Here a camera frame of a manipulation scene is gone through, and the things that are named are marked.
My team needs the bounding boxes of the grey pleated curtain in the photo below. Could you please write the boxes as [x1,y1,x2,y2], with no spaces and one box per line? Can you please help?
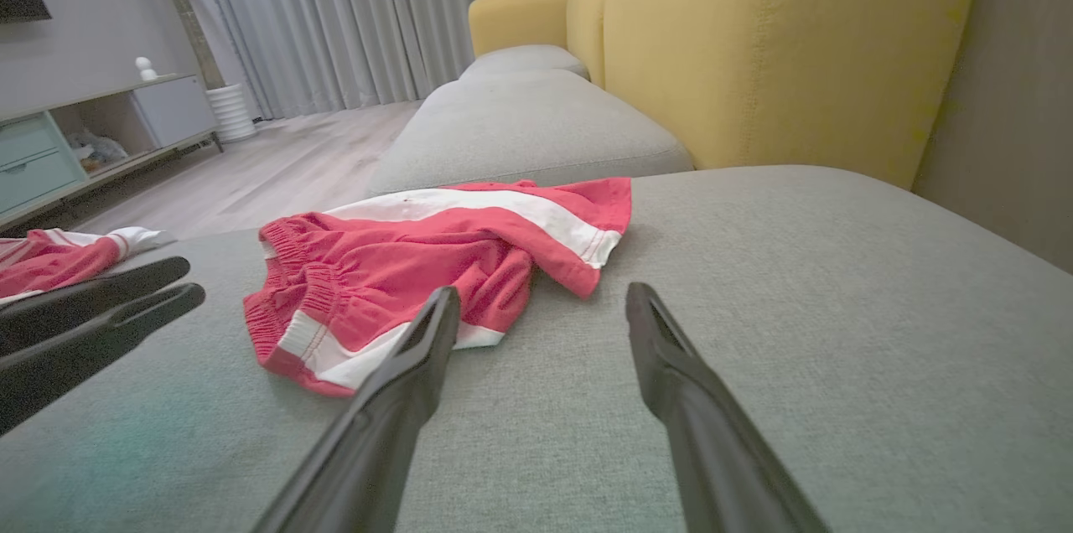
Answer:
[159,0,598,122]

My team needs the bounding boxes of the red shorts with white stripe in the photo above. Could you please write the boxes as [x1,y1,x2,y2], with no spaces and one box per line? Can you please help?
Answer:
[243,178,632,397]

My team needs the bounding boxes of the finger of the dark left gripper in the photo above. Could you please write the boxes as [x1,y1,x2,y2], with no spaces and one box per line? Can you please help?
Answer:
[0,282,206,435]
[0,256,192,356]

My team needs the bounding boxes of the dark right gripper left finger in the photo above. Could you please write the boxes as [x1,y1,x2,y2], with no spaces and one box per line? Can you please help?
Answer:
[251,286,462,533]

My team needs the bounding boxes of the large grey sofa seat cushion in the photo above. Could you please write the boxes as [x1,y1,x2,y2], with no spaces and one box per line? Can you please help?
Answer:
[0,166,1073,533]

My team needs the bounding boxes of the narrow yellow sofa backrest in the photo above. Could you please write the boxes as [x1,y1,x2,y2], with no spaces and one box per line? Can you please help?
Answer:
[566,0,617,90]

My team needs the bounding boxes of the grey bundle in cabinet shelf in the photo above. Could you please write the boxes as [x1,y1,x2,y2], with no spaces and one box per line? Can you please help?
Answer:
[67,129,128,173]

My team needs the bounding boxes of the red and white jersey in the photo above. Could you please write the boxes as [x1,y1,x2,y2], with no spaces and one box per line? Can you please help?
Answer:
[0,226,175,305]

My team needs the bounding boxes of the yellow sofa armrest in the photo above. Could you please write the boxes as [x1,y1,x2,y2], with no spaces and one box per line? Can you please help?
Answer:
[468,0,579,58]

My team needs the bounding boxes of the low white TV cabinet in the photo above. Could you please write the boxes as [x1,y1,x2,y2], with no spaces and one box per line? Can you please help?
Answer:
[0,74,223,228]

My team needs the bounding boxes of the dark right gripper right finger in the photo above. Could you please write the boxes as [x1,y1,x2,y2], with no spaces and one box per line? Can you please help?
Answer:
[625,282,831,533]

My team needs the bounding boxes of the teal cabinet drawer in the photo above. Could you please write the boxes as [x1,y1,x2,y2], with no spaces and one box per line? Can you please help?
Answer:
[0,149,87,215]
[0,114,61,169]

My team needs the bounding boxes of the white ribbed floor vase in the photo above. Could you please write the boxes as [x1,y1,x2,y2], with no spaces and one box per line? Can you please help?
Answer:
[205,83,258,143]

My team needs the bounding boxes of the white cabinet door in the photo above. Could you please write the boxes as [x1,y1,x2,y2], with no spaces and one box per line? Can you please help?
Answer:
[132,76,217,150]

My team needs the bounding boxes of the large yellow sofa backrest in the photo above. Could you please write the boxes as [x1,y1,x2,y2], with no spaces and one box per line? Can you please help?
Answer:
[602,0,980,190]

